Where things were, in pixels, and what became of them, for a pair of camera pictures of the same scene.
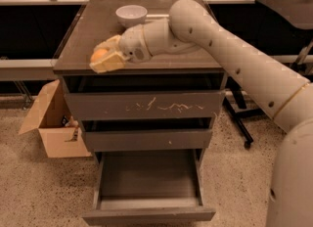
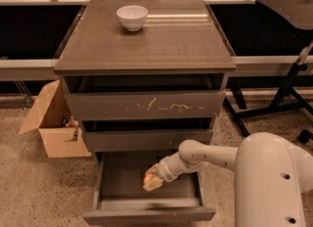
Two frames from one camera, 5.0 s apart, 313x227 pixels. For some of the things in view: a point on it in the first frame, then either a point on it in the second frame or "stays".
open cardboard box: x=60 y=130 stays
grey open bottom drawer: x=156 y=187 stays
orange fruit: x=98 y=54 → x=148 y=178
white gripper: x=132 y=44 → x=163 y=171
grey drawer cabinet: x=166 y=103 stays
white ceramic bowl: x=129 y=16 stays
